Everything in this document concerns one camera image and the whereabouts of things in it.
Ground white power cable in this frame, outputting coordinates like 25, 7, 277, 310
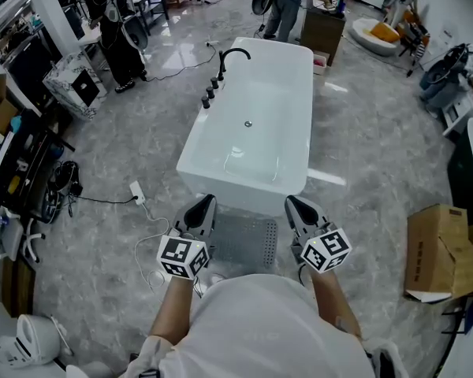
135, 204, 171, 291

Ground person's white shirt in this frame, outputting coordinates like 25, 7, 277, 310
120, 272, 409, 378

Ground black bathtub faucet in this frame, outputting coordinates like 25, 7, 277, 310
218, 48, 252, 82

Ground white beanbag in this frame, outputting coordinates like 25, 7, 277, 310
346, 17, 404, 57

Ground white power strip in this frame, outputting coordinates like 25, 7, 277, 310
128, 180, 147, 206

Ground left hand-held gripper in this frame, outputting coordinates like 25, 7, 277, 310
156, 194, 218, 280

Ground black power cable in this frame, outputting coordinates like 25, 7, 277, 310
76, 194, 138, 206

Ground white office chair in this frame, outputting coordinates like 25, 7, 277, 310
0, 206, 47, 265

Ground black desk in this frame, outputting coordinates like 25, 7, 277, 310
0, 104, 76, 223

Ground dark green panel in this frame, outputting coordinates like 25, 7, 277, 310
447, 117, 473, 228

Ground orange cushion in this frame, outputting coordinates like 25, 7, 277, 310
370, 20, 401, 43

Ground person's right forearm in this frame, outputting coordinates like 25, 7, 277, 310
309, 269, 363, 340

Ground grey perforated bath mat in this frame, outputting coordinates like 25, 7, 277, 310
211, 212, 281, 270

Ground person's left forearm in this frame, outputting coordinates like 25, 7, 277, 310
147, 276, 194, 346

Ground brown wooden cabinet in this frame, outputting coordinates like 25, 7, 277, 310
300, 8, 347, 66

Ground white marble pattern cabinet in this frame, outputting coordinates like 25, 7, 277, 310
42, 51, 108, 122

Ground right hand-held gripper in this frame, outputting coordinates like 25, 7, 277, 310
285, 195, 353, 274

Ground white shelf unit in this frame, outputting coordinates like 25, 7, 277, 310
441, 92, 473, 138

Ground white bathtub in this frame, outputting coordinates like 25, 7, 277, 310
176, 36, 315, 217

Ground open cardboard box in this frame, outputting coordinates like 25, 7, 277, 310
0, 75, 20, 152

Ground brown cardboard box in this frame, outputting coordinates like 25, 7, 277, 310
404, 204, 473, 303

